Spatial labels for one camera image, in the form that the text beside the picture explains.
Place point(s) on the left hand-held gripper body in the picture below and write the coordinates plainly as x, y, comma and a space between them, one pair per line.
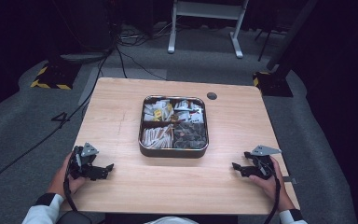
80, 166

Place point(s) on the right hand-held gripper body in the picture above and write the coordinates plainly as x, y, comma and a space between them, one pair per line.
261, 165

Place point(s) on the pile of dark packets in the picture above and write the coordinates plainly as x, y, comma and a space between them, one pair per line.
190, 135

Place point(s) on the dark brown four-compartment box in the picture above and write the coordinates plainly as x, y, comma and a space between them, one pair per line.
171, 152

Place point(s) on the clear plastic box lid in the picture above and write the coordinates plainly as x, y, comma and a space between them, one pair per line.
203, 102

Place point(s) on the person's left hand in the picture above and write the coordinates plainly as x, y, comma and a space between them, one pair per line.
60, 183

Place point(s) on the person's right hand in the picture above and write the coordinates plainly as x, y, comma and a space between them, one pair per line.
276, 194

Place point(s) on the grey tape tab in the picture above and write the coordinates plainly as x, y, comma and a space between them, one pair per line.
289, 179

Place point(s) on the pile of brown white sachets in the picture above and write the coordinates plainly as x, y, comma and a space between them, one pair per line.
157, 137

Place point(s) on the pile of white printed packets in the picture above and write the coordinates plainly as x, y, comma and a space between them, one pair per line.
188, 111

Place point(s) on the dark round table grommet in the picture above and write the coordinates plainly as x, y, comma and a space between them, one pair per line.
211, 95

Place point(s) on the pile of white yellow packets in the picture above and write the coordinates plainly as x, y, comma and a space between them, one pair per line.
158, 111

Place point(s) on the black yellow striped stand base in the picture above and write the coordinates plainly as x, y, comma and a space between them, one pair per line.
56, 77
273, 85

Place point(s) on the person's white clothing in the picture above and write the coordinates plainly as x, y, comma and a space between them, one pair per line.
171, 221

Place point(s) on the grey flat stand base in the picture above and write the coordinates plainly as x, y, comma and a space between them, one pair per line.
84, 57

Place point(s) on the black tripod legs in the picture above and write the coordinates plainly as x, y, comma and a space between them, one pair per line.
265, 43

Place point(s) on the dark slanted stand pole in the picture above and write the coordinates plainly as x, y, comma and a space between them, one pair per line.
292, 34

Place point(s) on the white metal stand frame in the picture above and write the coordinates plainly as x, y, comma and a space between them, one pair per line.
205, 10

